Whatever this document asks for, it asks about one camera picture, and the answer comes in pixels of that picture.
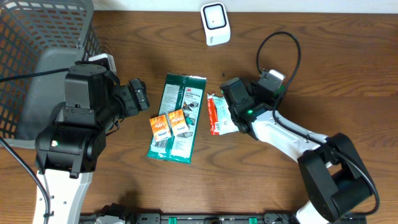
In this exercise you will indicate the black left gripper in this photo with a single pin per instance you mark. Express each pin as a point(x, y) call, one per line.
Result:
point(136, 104)

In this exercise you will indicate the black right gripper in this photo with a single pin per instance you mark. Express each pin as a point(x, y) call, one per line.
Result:
point(273, 101)

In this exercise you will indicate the orange small box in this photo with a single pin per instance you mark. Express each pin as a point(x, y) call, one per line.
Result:
point(160, 128)
point(177, 122)

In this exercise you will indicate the green 3M package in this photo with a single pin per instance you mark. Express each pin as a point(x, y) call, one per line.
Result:
point(180, 92)

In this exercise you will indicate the mint green wipes packet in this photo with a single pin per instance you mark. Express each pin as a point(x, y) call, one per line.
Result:
point(225, 124)

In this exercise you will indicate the red tube packet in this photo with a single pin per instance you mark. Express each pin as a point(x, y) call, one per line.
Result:
point(212, 115)

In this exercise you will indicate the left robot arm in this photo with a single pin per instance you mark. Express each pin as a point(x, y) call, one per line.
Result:
point(69, 147)

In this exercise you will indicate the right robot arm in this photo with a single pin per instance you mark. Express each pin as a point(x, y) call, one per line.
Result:
point(334, 175)

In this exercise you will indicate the white barcode scanner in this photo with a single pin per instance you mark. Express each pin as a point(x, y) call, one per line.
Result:
point(215, 23)

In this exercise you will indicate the dark grey plastic basket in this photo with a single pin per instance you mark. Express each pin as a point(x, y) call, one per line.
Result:
point(39, 41)

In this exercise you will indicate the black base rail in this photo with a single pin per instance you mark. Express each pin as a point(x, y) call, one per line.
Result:
point(115, 213)

